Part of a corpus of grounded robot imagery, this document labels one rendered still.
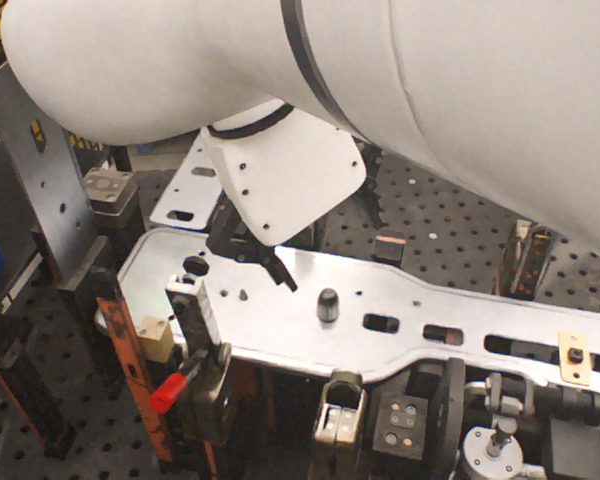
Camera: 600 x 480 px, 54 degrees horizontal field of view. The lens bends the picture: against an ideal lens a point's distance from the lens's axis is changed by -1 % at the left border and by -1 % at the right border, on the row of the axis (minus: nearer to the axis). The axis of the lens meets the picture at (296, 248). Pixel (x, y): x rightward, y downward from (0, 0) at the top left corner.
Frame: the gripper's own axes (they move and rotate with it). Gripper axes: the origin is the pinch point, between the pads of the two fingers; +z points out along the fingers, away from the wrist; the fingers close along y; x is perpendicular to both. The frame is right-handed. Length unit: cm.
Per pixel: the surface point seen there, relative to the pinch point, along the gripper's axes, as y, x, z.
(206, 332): -13.9, 12.5, 11.7
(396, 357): 3.6, 8.9, 32.7
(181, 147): 11, 218, 99
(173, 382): -19.4, 8.1, 10.7
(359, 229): 24, 62, 61
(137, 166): -11, 215, 93
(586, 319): 29, 1, 43
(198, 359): -16.7, 13.2, 15.1
